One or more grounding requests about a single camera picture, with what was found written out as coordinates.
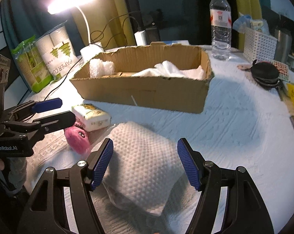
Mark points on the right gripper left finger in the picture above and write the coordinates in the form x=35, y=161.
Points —
x=45, y=210

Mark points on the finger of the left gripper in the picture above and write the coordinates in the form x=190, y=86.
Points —
x=48, y=105
x=47, y=124

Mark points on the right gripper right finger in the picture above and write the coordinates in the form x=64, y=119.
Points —
x=245, y=210

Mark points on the bubble wrap bundle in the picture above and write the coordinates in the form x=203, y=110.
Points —
x=99, y=68

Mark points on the white paper towel pack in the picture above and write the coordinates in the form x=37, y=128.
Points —
x=143, y=169

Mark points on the pink plush toy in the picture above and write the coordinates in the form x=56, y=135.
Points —
x=77, y=138

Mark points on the small tissue pack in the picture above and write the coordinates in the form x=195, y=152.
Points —
x=90, y=117

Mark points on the white paper cup pack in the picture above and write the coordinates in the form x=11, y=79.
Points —
x=57, y=51

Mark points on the left teal curtain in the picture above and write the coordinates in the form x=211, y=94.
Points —
x=22, y=19

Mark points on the white desk lamp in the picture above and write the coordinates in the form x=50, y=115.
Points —
x=58, y=6

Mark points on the left yellow curtain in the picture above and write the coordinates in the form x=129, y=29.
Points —
x=108, y=23

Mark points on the yellow curtain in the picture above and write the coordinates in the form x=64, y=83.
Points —
x=108, y=23
x=246, y=9

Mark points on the open cardboard box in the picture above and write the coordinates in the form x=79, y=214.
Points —
x=169, y=93

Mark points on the white charger plug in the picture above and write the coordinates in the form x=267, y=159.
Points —
x=140, y=38

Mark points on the white folded paper towel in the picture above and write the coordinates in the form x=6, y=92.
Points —
x=169, y=70

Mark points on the black charger plug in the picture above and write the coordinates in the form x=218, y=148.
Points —
x=152, y=34

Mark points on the black round pouch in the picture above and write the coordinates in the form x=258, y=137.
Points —
x=264, y=73

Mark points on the red patterned card box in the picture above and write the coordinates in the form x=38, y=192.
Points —
x=283, y=70

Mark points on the white plastic basket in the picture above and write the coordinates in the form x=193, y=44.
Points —
x=259, y=46

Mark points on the steel thermos cup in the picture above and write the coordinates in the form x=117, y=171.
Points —
x=284, y=42

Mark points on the clear water bottle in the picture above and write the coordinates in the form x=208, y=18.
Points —
x=220, y=18

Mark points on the right yellow curtain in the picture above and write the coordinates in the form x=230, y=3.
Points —
x=246, y=9

